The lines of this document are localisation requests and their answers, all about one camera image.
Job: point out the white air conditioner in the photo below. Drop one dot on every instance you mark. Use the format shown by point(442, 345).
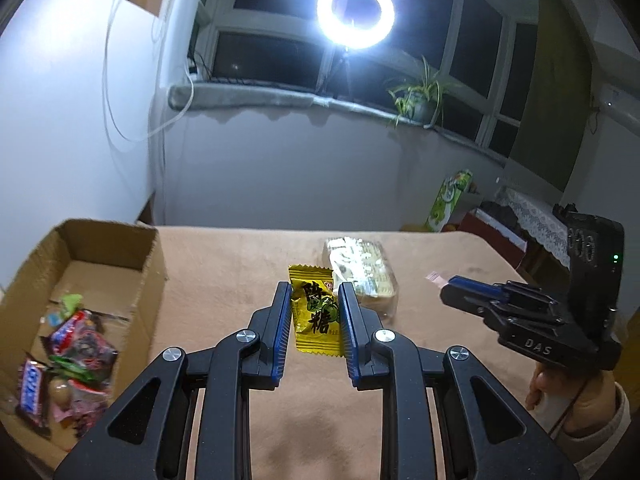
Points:
point(621, 107)

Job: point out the yellow jelly cup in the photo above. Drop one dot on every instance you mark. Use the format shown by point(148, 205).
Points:
point(65, 309)

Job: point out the yellow candy packet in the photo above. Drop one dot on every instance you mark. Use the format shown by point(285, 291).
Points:
point(315, 311)

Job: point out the black tripod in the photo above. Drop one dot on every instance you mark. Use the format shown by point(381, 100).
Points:
point(342, 83)

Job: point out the potted spider plant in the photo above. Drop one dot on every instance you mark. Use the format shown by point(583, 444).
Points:
point(421, 101)

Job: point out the right beige sleeve forearm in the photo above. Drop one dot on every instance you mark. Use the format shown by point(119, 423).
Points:
point(589, 453)

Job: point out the small Snickers bar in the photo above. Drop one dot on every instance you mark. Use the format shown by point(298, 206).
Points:
point(32, 393)

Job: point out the white lace cloth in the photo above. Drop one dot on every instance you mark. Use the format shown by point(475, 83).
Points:
point(536, 218)

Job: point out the dark cake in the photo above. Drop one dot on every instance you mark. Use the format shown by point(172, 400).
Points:
point(87, 405)

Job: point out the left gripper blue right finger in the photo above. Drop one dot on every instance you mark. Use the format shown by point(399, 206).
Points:
point(442, 409)

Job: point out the grey windowsill cloth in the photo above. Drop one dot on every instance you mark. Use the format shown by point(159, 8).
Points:
point(225, 101)

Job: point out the brown cardboard box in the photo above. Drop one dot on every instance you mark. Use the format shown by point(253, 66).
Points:
point(120, 271)

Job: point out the green white carton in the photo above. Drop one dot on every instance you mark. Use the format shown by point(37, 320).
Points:
point(446, 200)

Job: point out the bagged sliced bread loaf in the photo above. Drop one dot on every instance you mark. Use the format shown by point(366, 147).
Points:
point(363, 264)

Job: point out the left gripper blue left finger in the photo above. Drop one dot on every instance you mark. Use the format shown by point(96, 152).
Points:
point(189, 405)

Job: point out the ring light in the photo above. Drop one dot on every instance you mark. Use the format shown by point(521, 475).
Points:
point(355, 24)

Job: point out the round cake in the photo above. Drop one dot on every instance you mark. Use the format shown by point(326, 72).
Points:
point(89, 350)

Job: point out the large Snickers bar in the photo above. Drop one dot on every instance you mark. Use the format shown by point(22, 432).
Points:
point(58, 342)

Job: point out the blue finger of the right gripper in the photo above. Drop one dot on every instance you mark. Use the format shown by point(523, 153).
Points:
point(475, 284)
point(477, 304)

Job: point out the person's right hand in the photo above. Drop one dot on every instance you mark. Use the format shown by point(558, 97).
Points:
point(591, 400)

